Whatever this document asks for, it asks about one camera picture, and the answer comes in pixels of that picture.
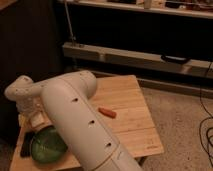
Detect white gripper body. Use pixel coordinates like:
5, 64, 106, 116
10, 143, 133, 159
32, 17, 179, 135
16, 99, 51, 132

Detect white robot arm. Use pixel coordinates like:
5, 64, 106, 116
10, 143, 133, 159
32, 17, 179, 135
4, 70, 142, 171

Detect green glass bowl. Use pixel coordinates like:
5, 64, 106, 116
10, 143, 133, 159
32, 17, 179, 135
30, 125, 68, 164

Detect orange carrot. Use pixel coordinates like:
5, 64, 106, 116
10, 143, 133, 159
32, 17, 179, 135
98, 107, 117, 118

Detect metal pole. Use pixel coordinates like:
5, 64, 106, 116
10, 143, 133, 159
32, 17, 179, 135
64, 0, 76, 45

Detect wooden table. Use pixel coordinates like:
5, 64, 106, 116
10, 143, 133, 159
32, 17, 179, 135
10, 75, 163, 171

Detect long grey bench shelf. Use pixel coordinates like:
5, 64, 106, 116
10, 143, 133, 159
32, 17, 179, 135
62, 42, 213, 79

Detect black device on bench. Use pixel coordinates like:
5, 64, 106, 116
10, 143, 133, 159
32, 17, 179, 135
161, 55, 191, 65

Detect upper white shelf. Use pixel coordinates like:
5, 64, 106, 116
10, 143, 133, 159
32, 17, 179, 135
56, 0, 213, 20

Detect black floor cables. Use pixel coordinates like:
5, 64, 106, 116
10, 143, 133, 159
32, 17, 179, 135
198, 61, 213, 159

